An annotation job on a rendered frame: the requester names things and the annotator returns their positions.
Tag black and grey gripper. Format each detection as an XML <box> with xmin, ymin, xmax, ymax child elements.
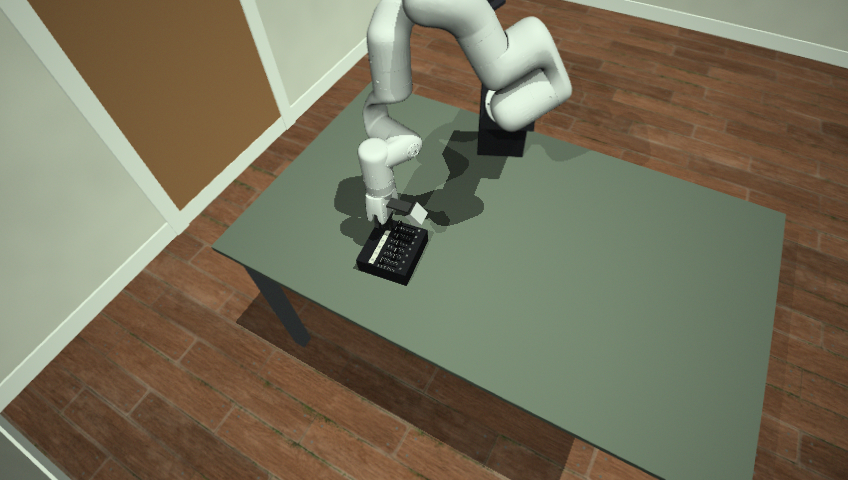
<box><xmin>366</xmin><ymin>185</ymin><xmax>398</xmax><ymax>231</ymax></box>

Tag black lighting desk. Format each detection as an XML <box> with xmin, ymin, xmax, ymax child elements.
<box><xmin>356</xmin><ymin>220</ymin><xmax>428</xmax><ymax>286</ymax></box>

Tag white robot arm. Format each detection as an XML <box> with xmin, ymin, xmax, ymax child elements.
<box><xmin>358</xmin><ymin>0</ymin><xmax>572</xmax><ymax>197</ymax></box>

